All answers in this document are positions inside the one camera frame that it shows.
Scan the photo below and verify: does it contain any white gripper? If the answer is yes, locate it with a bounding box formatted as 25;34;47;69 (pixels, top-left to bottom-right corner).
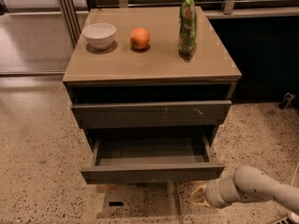
192;176;240;208

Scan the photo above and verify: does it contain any grey drawer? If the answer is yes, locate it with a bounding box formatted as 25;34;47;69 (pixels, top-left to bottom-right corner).
81;136;224;184
72;100;232;129

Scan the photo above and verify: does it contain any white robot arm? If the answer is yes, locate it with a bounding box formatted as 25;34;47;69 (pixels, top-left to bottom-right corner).
192;165;299;215

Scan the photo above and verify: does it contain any grey top drawer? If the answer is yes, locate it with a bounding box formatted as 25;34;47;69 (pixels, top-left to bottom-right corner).
72;100;232;129

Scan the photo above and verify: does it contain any grey drawer cabinet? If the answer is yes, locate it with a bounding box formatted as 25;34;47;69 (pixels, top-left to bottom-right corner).
63;6;243;185

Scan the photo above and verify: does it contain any orange fruit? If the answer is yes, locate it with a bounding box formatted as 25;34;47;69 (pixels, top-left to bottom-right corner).
130;28;150;50

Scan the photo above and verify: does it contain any green chip bag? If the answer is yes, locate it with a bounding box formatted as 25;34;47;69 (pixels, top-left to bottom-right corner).
178;0;197;57

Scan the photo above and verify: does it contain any white ceramic bowl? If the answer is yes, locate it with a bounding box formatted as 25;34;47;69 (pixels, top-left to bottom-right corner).
82;23;116;50

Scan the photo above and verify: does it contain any small dark floor bracket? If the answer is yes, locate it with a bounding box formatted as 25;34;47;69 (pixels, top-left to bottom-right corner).
278;92;295;109

